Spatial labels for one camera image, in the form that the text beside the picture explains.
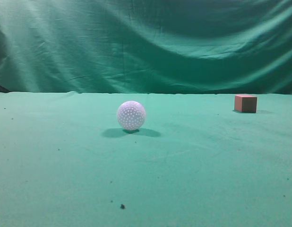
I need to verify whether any red cube block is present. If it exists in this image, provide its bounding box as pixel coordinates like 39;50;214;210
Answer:
234;94;258;113

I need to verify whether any white dimpled golf ball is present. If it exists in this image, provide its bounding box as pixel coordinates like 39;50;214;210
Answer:
117;101;146;131

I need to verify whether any green backdrop cloth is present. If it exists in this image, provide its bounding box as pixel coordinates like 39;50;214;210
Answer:
0;0;292;95

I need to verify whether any green table cloth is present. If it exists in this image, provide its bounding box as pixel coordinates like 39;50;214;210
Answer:
0;92;292;227

